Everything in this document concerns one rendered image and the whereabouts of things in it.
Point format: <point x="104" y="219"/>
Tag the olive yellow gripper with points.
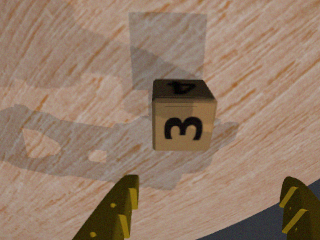
<point x="111" y="220"/>

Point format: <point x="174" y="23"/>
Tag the tan cube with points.
<point x="183" y="115"/>

